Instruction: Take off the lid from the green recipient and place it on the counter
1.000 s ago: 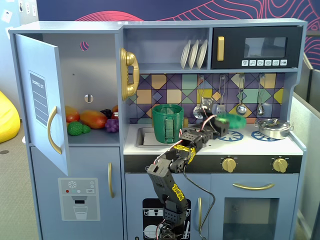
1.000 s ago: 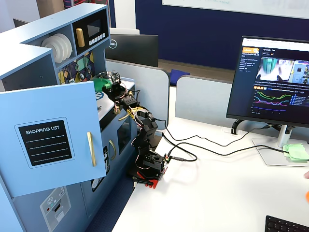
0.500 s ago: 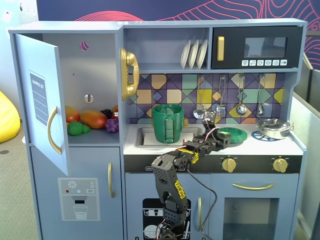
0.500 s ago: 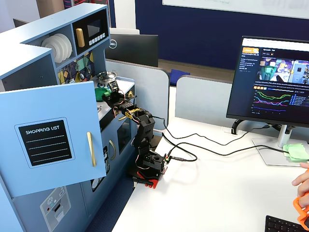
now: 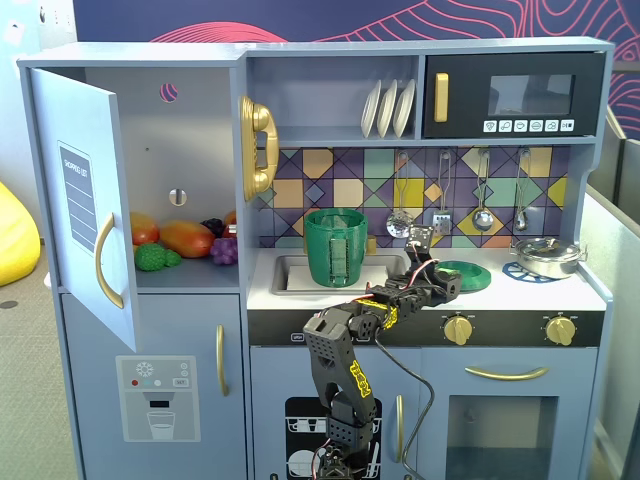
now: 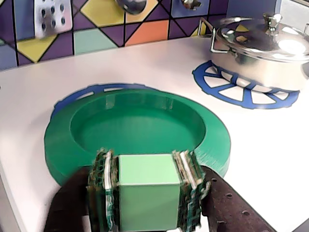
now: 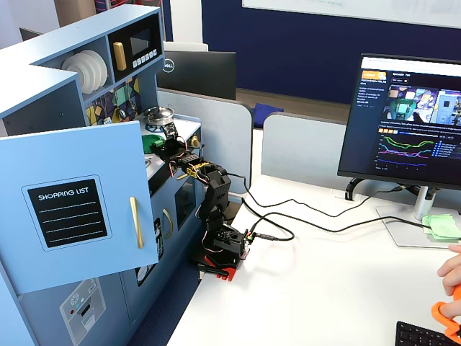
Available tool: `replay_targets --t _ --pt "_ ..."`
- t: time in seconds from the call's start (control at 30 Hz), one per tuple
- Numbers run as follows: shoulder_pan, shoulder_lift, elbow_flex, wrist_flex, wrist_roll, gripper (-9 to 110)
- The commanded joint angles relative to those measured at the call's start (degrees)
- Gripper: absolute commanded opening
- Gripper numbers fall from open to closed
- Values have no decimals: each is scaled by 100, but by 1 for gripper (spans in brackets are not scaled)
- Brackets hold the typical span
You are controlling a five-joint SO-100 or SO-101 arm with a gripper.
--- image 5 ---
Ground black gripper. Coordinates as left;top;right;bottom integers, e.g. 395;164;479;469
394;268;464;314

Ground green plate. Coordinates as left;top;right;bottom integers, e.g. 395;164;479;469
432;259;493;294

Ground gold stove knob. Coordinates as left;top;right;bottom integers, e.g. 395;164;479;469
442;314;474;347
544;315;578;347

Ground grey toy sink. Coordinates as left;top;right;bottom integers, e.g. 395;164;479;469
271;253;413;297

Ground steel slotted spatula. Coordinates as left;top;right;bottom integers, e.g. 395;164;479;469
431;149;454;237

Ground steel ladle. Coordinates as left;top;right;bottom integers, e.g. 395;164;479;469
472;148;496;233

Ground steel skimmer spoon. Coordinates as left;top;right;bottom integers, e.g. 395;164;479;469
385;149;417;239

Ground blue oven door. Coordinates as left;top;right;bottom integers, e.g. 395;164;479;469
419;347;600;480

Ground steel pot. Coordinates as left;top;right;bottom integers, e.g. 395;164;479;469
509;244;588;280

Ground green ribbed container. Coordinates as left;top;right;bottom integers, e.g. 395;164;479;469
303;208;370;290

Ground grey office partition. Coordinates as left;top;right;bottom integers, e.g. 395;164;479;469
581;107;640;480

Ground white plate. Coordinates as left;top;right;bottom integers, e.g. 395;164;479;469
392;78;417;139
375;78;399;139
360;79;383;139

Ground black microwave door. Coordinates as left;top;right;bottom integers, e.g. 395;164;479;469
422;51;607;140

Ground blue dishwasher door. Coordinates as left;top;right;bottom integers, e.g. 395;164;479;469
249;346;422;480

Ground blue toy kitchen unit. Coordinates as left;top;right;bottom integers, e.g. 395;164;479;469
17;35;615;480

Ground purple toy grapes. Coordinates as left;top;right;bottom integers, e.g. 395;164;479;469
209;236;239;267

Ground gold toy telephone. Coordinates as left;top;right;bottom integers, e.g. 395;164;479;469
238;95;280;203

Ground orange red toy mango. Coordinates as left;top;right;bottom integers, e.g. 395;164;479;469
158;219;217;260

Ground green toy broccoli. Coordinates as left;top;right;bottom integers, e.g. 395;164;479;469
133;242;183;273

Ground red yellow toy fruit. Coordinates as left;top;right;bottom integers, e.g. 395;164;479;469
129;211;161;247

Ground blue freezer door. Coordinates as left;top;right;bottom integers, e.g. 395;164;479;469
59;293;247;480

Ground blue fridge door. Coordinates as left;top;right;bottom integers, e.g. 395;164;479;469
29;67;138;354

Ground yellow beanbag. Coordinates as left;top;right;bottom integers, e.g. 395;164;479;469
0;180;42;288

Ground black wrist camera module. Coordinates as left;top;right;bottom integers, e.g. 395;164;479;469
404;224;436;275

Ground black cable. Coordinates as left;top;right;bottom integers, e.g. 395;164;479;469
372;333;436;480

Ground gold oven door handle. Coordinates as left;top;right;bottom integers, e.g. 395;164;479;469
464;365;550;382

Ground gold dishwasher door handle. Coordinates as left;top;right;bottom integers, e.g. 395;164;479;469
394;394;406;464

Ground gold microwave handle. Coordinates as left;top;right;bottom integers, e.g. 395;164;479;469
433;72;450;124

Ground gold freezer door handle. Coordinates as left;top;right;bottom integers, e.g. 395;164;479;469
215;324;231;398

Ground gold fridge door handle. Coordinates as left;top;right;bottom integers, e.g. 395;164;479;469
94;210;125;310

